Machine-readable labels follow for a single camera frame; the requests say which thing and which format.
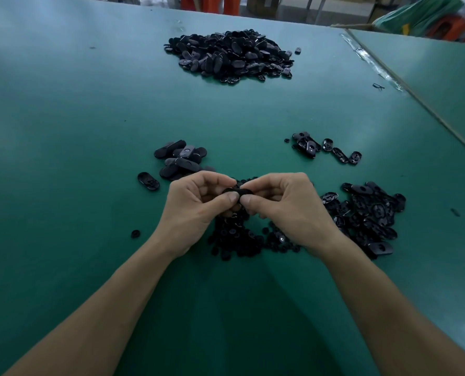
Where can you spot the green striped bag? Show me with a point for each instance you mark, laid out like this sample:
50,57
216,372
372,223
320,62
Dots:
417,15

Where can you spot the person's left hand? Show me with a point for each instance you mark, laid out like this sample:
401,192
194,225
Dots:
189,211

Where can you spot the person's left forearm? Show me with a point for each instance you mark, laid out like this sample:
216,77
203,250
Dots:
87,321

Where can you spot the lone black ring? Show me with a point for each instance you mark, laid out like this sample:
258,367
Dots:
135,233

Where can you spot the pile of small black buttons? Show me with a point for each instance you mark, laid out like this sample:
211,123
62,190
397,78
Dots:
240,239

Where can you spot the pile of black oval shells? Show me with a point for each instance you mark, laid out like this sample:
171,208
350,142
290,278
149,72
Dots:
373,215

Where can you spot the small black plastic scrap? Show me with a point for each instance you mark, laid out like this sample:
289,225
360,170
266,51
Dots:
378,86

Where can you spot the small open cardboard box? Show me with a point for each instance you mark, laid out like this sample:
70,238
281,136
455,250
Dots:
264,4

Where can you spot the person's right hand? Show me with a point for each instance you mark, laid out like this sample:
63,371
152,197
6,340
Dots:
295,211

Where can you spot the person's right forearm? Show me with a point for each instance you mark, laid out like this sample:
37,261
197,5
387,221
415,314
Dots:
401,317

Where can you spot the red plastic stool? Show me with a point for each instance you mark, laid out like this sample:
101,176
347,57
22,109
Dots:
190,1
453,29
221,3

